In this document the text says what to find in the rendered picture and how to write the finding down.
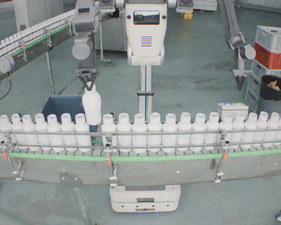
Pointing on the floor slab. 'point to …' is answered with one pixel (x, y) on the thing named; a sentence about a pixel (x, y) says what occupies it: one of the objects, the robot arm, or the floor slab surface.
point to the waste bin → (273, 96)
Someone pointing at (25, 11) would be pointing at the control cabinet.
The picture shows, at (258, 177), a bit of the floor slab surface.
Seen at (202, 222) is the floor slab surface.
